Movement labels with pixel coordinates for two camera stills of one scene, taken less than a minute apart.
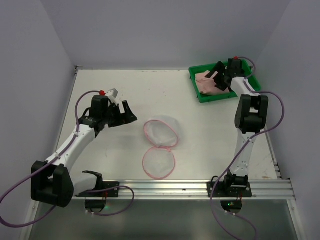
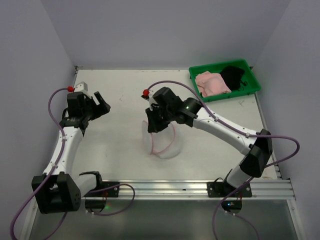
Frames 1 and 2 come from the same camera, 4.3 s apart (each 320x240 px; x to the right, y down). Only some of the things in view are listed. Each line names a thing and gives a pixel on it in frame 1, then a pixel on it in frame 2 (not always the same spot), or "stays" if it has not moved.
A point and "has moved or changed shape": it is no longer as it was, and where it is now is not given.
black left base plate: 100,185 stays
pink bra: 206,85 stays
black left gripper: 119,115 to 92,105
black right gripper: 223,77 to 157,116
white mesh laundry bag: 163,132 has moved or changed shape
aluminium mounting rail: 180,190 stays
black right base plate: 220,190 stays
